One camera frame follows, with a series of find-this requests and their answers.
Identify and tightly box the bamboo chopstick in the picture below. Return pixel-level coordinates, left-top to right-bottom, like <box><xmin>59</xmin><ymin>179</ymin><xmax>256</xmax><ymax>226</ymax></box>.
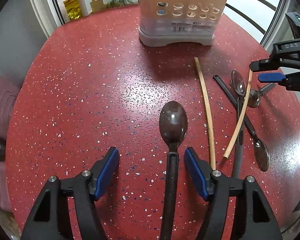
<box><xmin>194</xmin><ymin>57</ymin><xmax>216</xmax><ymax>170</ymax></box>
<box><xmin>223</xmin><ymin>70</ymin><xmax>253</xmax><ymax>159</ymax></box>

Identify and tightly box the dark spoon black handle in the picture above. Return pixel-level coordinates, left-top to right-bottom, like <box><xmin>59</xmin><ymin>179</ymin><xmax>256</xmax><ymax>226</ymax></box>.
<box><xmin>159</xmin><ymin>101</ymin><xmax>188</xmax><ymax>239</ymax></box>

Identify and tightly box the pink stool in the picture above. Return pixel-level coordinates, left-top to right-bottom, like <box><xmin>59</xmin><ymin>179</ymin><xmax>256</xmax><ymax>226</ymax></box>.
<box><xmin>0</xmin><ymin>76</ymin><xmax>20</xmax><ymax>141</ymax></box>

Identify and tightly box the beige utensil holder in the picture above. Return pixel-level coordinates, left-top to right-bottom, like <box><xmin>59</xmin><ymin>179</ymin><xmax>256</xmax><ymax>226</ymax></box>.
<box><xmin>138</xmin><ymin>0</ymin><xmax>227</xmax><ymax>47</ymax></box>

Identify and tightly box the yellow foil package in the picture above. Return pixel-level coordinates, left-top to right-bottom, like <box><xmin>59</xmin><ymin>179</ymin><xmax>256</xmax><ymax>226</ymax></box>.
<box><xmin>63</xmin><ymin>0</ymin><xmax>83</xmax><ymax>21</ymax></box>

